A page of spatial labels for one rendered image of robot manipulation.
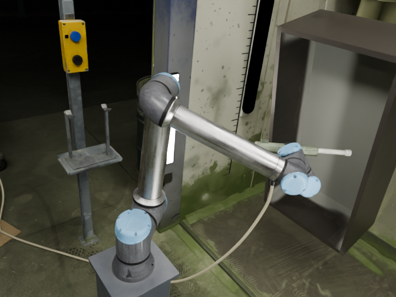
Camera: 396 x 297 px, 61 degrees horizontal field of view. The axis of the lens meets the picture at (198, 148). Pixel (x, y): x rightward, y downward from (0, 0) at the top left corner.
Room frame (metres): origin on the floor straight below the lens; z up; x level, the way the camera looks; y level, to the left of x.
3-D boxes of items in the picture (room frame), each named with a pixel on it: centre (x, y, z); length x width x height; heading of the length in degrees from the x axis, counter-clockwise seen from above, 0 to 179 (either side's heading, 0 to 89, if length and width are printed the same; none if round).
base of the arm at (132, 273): (1.06, 0.24, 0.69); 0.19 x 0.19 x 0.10
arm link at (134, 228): (1.07, 0.24, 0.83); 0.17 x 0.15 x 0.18; 170
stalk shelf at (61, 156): (1.70, 0.64, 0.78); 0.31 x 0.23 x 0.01; 130
